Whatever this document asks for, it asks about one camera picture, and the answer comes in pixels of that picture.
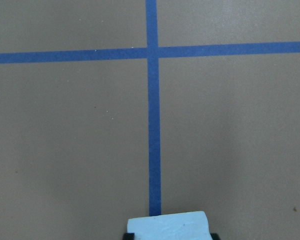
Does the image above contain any blue foam block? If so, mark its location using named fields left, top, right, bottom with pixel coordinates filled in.
left=126, top=211, right=212, bottom=240

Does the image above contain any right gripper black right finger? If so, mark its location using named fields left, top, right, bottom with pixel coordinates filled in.
left=210, top=233, right=219, bottom=240

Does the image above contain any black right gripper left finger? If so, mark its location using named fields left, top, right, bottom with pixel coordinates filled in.
left=122, top=232, right=135, bottom=240

